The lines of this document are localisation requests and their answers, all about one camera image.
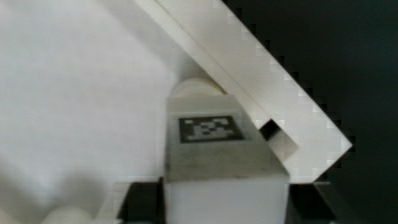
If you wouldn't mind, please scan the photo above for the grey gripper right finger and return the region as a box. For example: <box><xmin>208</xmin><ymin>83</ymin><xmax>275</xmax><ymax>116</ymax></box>
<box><xmin>284</xmin><ymin>182</ymin><xmax>339</xmax><ymax>224</ymax></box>

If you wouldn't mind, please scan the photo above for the white leg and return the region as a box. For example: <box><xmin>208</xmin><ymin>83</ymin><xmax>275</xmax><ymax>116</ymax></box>
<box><xmin>160</xmin><ymin>94</ymin><xmax>291</xmax><ymax>224</ymax></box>

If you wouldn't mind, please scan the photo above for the white square tabletop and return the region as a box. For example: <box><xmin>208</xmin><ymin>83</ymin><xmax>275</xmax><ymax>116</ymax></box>
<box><xmin>0</xmin><ymin>0</ymin><xmax>351</xmax><ymax>224</ymax></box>

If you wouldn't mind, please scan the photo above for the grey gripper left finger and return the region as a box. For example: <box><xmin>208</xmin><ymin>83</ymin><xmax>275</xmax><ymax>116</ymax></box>
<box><xmin>117</xmin><ymin>179</ymin><xmax>167</xmax><ymax>224</ymax></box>

